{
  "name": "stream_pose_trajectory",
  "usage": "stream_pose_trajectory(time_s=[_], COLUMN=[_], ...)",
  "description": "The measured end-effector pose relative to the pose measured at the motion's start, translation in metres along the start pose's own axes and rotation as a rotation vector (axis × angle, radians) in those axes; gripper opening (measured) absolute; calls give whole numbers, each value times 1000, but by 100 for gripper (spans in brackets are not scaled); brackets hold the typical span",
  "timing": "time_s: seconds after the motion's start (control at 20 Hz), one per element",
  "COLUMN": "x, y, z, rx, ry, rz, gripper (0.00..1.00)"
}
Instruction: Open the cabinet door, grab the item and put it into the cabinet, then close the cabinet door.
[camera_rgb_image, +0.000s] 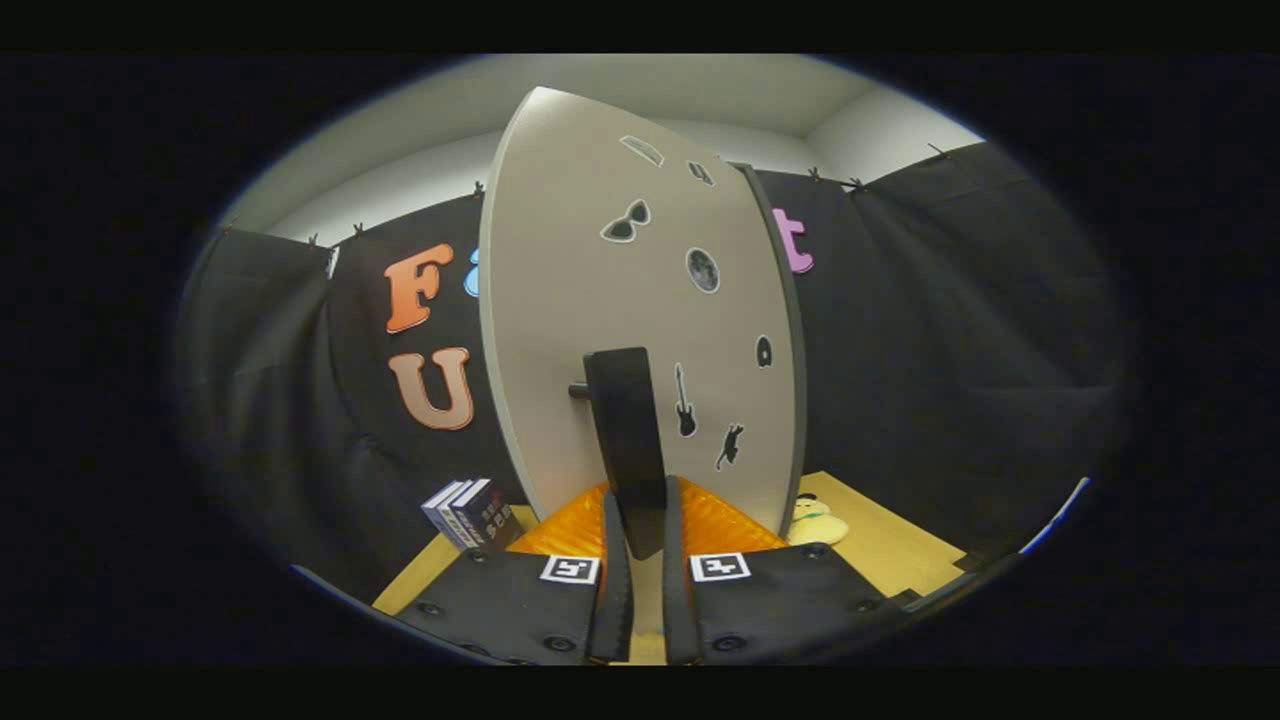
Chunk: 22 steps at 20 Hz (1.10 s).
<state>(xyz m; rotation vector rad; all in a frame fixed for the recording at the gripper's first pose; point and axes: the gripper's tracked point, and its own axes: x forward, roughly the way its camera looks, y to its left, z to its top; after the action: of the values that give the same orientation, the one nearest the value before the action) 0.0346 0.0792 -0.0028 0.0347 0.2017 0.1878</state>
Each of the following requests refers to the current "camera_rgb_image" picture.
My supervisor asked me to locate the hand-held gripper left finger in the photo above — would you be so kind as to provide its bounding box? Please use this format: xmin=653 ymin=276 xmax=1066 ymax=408
xmin=395 ymin=483 xmax=635 ymax=666

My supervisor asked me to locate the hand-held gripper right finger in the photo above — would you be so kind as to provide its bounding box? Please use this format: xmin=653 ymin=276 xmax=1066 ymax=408
xmin=660 ymin=476 xmax=919 ymax=667

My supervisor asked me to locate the black door handle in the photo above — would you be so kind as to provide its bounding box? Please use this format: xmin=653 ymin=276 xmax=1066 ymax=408
xmin=570 ymin=347 xmax=669 ymax=561

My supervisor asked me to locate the yellow plush toy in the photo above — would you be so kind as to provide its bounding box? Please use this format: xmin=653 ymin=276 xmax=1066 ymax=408
xmin=787 ymin=493 xmax=851 ymax=547

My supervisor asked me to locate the grey cabinet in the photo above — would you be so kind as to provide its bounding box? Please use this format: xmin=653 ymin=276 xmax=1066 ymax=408
xmin=730 ymin=160 xmax=811 ymax=541

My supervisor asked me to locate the black backdrop cloth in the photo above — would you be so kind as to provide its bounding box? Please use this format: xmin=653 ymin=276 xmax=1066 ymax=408
xmin=180 ymin=140 xmax=1121 ymax=601

